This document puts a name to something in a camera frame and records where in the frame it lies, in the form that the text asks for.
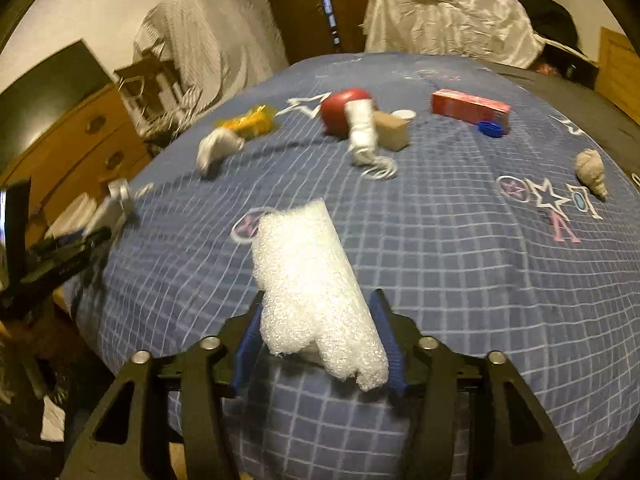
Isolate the white shiny plastic cover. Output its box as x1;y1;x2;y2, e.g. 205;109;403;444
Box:
360;0;547;71

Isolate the white string spool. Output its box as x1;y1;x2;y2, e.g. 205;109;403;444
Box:
344;99;397;180

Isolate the grey striped cloth cover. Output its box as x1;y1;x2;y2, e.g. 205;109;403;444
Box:
134;0;288;114

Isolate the wooden chest of drawers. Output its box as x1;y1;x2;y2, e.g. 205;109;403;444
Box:
1;84;152;246

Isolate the red rectangular carton box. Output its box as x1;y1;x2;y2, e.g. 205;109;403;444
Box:
431;89;511;134

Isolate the blue checked bed sheet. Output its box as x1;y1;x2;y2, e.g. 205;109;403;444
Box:
64;54;639;470

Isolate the gold crumpled foil wrapper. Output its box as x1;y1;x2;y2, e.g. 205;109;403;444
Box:
215;104;277;140

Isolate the white crumpled tissue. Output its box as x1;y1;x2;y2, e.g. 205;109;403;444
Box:
195;127;245;178

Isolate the blue bottle cap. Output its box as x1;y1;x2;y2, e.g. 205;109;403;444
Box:
477;120;504;139

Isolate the white bottle cap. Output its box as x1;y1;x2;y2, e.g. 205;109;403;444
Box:
392;108;416;122

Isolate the white foam wrap sheet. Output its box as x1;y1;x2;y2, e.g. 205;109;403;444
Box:
252;200;390;391

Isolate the beige crumpled paper ball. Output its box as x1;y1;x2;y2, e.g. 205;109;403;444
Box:
574;148;608;200

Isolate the silver foil piece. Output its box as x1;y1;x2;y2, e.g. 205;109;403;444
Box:
82;179;134;238

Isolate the black hat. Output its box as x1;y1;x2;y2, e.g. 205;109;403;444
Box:
518;0;597;72

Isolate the wooden headboard panel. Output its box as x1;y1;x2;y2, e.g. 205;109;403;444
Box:
596;27;640;125

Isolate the tan sponge block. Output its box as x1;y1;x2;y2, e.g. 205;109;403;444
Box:
373;110;410;152

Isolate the red round ball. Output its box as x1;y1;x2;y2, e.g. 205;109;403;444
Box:
320;88;373;139

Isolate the black flat screen television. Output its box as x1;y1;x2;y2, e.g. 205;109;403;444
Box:
0;40;112;170

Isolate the white router with cables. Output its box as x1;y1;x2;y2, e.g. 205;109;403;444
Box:
115;63;202;148

